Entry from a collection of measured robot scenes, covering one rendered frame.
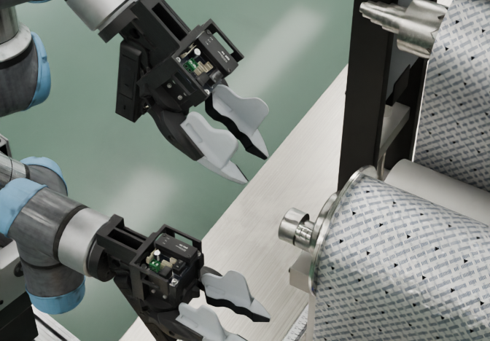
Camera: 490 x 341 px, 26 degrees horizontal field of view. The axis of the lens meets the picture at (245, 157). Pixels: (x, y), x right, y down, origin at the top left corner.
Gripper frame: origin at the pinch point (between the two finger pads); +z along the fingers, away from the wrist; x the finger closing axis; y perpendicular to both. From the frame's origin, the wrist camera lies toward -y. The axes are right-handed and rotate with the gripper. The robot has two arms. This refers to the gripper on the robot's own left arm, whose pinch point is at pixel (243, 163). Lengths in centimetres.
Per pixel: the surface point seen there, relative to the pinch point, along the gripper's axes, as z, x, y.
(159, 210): 24, 83, -148
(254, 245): 17.6, 20.0, -37.0
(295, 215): 9.5, 4.3, -4.9
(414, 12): 1.5, 24.3, 10.0
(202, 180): 27, 99, -146
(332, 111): 15, 52, -39
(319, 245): 9.5, -5.3, 7.1
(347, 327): 19.3, -5.5, 1.6
